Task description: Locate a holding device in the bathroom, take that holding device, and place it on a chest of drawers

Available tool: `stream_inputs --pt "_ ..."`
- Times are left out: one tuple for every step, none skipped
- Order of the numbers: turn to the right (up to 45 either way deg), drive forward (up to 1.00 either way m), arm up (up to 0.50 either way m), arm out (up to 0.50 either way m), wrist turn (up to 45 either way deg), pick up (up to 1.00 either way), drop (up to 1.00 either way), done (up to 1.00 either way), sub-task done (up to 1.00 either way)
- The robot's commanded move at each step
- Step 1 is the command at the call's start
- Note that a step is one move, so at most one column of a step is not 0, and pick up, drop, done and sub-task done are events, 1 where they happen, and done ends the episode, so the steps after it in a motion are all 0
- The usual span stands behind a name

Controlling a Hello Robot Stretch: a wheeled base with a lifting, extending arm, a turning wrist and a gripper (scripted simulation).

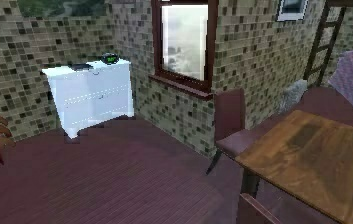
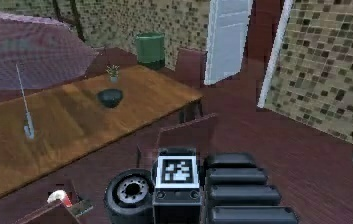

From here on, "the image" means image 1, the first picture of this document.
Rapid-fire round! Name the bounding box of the white framed wall picture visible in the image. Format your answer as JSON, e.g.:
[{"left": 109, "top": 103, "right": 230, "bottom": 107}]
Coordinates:
[{"left": 276, "top": 0, "right": 310, "bottom": 23}]

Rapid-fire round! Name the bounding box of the green framed wall picture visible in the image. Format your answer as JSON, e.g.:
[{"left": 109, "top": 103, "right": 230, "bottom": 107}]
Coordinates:
[{"left": 16, "top": 0, "right": 107, "bottom": 19}]

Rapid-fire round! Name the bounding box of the grey pillow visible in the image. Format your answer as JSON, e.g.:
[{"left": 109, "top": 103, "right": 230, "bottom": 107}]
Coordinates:
[{"left": 278, "top": 79, "right": 309, "bottom": 114}]

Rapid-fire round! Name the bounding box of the purple checked blanket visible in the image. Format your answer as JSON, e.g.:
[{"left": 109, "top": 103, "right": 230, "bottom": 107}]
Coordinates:
[{"left": 327, "top": 49, "right": 353, "bottom": 117}]

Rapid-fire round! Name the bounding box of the brown teddy bear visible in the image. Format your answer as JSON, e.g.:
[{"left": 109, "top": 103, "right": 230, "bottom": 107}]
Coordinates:
[{"left": 0, "top": 114, "right": 17, "bottom": 148}]

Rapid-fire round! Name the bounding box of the white chest of drawers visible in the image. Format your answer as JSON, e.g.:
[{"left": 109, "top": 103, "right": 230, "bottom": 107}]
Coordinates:
[{"left": 41, "top": 58, "right": 136, "bottom": 140}]

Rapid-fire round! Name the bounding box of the maroon chair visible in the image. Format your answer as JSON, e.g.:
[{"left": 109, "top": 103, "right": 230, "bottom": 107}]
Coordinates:
[{"left": 205, "top": 87, "right": 287, "bottom": 176}]

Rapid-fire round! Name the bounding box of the maroon bed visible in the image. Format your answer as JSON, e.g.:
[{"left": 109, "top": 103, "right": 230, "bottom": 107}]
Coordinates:
[{"left": 247, "top": 85, "right": 353, "bottom": 134}]

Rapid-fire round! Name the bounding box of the black flat remote control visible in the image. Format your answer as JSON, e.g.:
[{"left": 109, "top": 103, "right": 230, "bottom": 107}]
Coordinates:
[{"left": 69, "top": 62, "right": 95, "bottom": 72}]

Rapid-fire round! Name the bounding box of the brown framed window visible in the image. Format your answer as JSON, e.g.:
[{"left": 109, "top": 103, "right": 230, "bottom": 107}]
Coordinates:
[{"left": 148, "top": 0, "right": 220, "bottom": 101}]

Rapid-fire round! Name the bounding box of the brown wooden table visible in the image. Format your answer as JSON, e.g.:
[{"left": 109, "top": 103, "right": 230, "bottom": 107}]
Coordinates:
[{"left": 235, "top": 109, "right": 353, "bottom": 224}]

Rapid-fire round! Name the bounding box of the black alarm clock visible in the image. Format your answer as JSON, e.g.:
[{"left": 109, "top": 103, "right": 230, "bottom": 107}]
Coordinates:
[{"left": 100, "top": 52, "right": 120, "bottom": 66}]

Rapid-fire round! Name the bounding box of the dark brown wooden ladder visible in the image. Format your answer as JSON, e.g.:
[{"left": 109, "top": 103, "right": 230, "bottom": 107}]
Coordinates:
[{"left": 302, "top": 0, "right": 348, "bottom": 88}]

